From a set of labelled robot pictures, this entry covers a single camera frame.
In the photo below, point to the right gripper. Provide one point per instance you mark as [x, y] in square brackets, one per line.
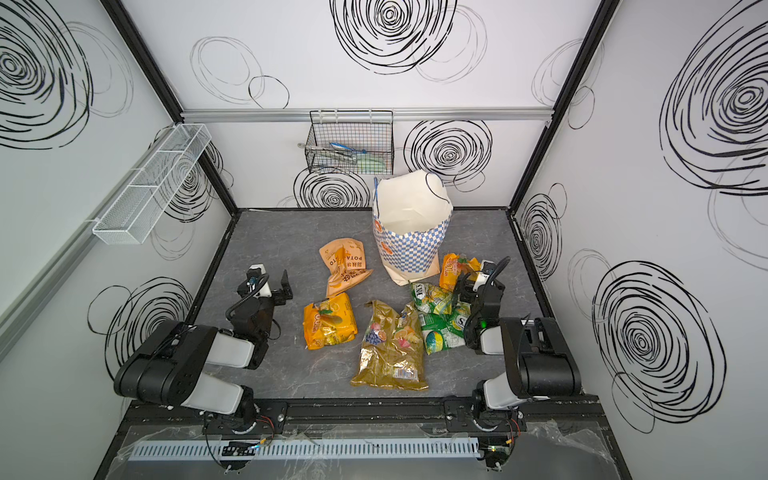
[480, 290]

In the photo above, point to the green chips bag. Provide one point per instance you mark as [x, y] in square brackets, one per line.
[445, 331]
[431, 299]

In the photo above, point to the orange yellow snack bag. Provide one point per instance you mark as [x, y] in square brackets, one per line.
[329, 322]

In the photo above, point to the beige sweet potato snack bag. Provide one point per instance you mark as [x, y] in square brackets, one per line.
[346, 261]

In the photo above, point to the blue checkered paper bag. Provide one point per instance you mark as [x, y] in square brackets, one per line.
[411, 214]

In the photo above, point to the gold candy bag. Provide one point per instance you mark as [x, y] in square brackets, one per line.
[392, 351]

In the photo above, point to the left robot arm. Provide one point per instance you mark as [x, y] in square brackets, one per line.
[167, 369]

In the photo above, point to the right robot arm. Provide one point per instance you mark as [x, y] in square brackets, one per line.
[538, 362]

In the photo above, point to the green item in basket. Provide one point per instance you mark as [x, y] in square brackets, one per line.
[365, 163]

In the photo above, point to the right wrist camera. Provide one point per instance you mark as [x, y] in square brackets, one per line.
[482, 277]

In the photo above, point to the white mesh wall shelf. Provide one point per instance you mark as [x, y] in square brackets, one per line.
[168, 182]

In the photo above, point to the white slotted cable duct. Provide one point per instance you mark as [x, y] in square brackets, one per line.
[307, 449]

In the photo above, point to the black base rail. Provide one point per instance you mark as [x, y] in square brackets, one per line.
[433, 415]

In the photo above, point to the black wire basket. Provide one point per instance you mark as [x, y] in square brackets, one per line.
[333, 133]

